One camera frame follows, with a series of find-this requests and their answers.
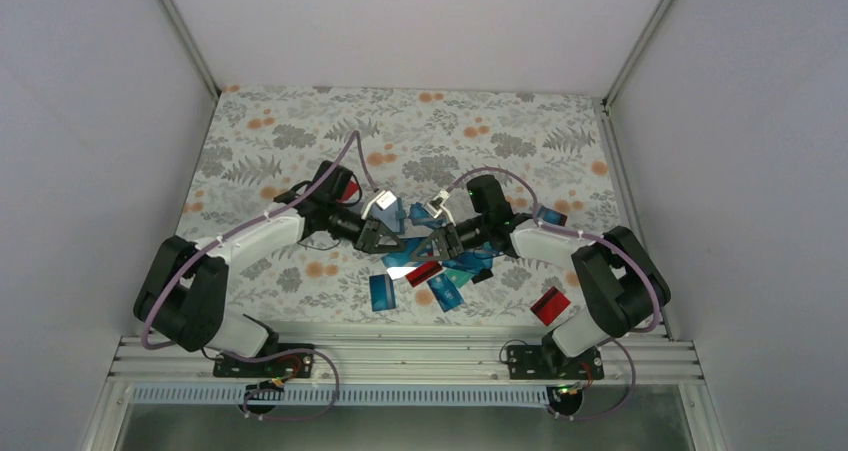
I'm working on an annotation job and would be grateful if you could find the aluminium frame post right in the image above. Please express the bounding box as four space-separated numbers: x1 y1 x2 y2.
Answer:
601 0 677 110

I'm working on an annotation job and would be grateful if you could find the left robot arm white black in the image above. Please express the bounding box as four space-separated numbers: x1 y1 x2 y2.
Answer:
133 161 406 376

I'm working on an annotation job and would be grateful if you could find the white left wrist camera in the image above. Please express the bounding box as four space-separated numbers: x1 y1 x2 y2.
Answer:
361 190 399 220

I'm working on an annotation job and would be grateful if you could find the red card upper left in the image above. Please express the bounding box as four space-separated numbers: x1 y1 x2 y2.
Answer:
338 180 362 205

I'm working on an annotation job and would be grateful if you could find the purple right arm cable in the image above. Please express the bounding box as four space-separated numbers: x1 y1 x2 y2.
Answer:
445 165 664 423

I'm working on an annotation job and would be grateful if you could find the red card black stripe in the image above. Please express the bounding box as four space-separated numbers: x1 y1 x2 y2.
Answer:
530 286 571 326

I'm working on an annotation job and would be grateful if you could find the blue card stack upper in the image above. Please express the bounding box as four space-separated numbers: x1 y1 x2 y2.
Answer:
408 202 442 229

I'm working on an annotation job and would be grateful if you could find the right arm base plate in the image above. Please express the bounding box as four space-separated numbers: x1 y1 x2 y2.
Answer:
504 344 605 381

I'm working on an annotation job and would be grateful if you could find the aluminium frame post left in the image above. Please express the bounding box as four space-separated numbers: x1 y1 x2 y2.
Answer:
157 0 221 102

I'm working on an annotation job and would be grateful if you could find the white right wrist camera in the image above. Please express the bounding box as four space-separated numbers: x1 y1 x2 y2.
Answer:
423 189 455 224

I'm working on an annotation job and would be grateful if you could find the aluminium rail base front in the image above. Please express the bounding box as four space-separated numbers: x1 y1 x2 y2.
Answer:
108 322 704 385

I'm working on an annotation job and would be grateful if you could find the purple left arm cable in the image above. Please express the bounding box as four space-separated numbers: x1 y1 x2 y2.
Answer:
140 129 380 424

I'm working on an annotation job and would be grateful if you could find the blue card middle right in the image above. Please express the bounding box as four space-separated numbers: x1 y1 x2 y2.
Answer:
441 249 498 275

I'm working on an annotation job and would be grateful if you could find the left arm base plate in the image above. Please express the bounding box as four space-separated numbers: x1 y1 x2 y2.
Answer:
212 343 315 380

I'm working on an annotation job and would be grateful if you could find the blue card far right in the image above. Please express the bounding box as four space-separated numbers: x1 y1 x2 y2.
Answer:
537 206 568 226

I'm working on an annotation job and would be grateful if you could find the small black card piece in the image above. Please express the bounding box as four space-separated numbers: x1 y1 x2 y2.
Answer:
471 268 494 284

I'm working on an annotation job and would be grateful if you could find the teal card centre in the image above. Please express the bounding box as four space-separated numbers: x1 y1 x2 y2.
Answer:
443 268 475 289

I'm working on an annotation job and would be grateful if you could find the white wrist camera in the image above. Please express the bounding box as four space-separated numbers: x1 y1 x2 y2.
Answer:
423 189 455 224
361 190 399 220

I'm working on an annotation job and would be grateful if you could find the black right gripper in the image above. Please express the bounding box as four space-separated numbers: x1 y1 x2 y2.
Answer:
410 213 490 261

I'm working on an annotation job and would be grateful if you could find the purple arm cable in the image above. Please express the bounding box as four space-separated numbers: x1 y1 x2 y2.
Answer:
140 129 380 424
445 165 664 423

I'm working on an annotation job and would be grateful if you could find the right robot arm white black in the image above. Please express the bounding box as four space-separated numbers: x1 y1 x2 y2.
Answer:
410 167 670 378

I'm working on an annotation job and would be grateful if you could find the blue card grey stripe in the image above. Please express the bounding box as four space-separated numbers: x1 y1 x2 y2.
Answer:
381 237 424 281

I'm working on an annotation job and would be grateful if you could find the floral patterned table mat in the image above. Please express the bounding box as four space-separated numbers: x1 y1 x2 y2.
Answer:
178 85 621 326

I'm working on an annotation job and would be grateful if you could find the grey cable duct front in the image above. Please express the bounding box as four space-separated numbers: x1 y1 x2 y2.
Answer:
131 383 549 408

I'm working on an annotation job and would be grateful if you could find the teal leather card holder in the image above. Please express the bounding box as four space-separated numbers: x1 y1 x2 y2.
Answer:
369 194 406 235

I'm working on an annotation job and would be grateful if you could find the aluminium frame post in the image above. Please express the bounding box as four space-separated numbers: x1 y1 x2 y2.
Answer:
601 0 677 110
157 0 221 102

